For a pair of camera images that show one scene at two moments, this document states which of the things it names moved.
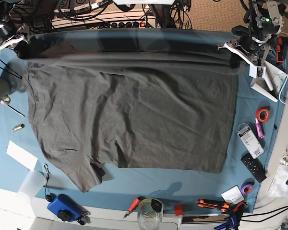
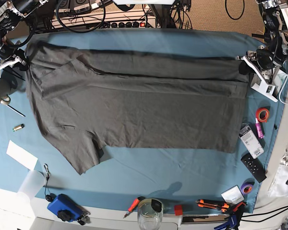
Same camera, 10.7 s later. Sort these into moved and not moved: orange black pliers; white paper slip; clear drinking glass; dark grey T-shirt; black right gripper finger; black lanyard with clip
Moved: black right gripper finger; dark grey T-shirt
Not moved: orange black pliers; clear drinking glass; black lanyard with clip; white paper slip
